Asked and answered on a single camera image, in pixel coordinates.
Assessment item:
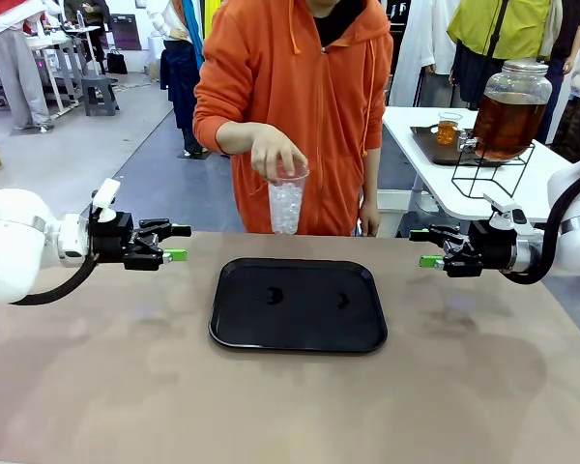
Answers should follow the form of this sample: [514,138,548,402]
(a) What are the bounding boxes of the white table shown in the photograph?
[381,105,580,238]

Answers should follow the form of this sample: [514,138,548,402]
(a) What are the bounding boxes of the black plastic serving tray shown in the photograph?
[207,257,389,355]

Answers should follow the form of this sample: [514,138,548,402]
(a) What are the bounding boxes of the clear plastic cup with ice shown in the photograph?
[267,161,311,237]

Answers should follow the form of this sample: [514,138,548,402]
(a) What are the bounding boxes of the black wire stand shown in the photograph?
[451,142,537,200]

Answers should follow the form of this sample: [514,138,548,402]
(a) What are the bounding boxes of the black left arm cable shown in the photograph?
[8,255,101,306]

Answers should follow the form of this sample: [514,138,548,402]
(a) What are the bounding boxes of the glass tea drink dispenser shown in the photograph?
[458,58,554,161]

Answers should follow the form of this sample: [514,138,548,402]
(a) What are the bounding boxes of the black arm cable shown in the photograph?
[500,79,580,287]
[8,255,101,306]

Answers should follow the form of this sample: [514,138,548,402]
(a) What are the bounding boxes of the figure in grey trousers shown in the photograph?
[0,0,54,132]

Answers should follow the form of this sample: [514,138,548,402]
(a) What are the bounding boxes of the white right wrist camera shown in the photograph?
[481,191,536,233]

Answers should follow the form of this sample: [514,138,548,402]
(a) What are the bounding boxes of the person's right forearm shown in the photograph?
[193,108,272,157]

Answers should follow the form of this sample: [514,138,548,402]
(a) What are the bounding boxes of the white workshop desk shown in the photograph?
[26,23,102,122]

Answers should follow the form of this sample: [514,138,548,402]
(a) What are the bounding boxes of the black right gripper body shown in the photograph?
[466,219,518,277]

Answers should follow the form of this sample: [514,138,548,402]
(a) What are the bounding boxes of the black bag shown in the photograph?
[105,47,130,76]

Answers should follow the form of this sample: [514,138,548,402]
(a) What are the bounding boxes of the grey step stool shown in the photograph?
[80,74,121,117]

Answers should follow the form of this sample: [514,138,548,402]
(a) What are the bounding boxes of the person's left forearm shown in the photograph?
[360,144,383,207]

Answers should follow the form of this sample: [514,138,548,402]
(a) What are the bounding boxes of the clear cup of tea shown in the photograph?
[437,111,464,146]

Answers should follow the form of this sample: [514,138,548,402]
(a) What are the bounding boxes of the brown serving tray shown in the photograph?
[409,125,508,168]

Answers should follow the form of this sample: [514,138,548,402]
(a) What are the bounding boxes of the mannequin in dark clothes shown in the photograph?
[536,0,580,146]

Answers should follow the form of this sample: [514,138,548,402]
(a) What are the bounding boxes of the dark purple sign board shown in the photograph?
[109,13,142,52]

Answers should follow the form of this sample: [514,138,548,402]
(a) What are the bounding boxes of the person's right hand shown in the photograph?
[249,129,309,184]

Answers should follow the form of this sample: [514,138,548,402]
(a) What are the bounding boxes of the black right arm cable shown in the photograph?
[500,79,580,287]

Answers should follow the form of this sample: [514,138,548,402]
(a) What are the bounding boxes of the person in orange hoodie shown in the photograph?
[191,0,395,238]

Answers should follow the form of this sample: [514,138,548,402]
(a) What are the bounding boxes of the white hanging garment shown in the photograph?
[389,0,458,108]

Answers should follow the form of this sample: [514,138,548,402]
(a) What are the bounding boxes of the person's left hand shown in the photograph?
[359,200,382,238]

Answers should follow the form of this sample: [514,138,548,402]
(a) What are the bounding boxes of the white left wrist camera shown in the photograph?
[90,177,123,223]

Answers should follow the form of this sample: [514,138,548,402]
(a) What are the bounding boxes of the mannequin with yellow-green jacket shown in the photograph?
[447,0,555,110]

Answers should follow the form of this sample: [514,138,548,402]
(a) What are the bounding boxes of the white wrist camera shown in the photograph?
[481,191,536,233]
[90,177,123,223]

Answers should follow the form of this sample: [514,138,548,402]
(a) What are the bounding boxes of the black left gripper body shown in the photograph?
[87,211,141,266]

